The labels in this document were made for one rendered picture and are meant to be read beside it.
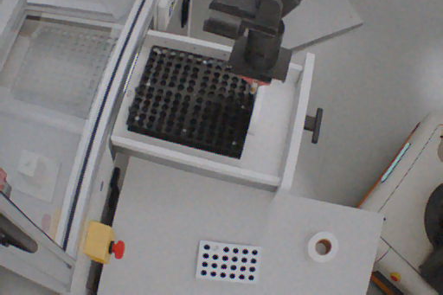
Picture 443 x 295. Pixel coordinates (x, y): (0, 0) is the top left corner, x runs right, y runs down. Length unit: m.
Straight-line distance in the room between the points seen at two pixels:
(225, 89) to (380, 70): 1.28
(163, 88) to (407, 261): 1.04
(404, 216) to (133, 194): 0.96
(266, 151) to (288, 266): 0.25
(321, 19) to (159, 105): 1.32
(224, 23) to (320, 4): 1.47
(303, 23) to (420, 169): 0.81
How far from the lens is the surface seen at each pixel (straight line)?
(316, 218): 1.23
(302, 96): 1.13
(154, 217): 1.20
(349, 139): 2.15
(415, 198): 1.87
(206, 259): 1.14
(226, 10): 0.93
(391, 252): 1.80
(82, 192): 0.98
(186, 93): 1.13
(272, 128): 1.19
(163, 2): 1.21
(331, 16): 2.36
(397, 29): 2.50
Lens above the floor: 1.92
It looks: 68 degrees down
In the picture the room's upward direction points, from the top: 11 degrees clockwise
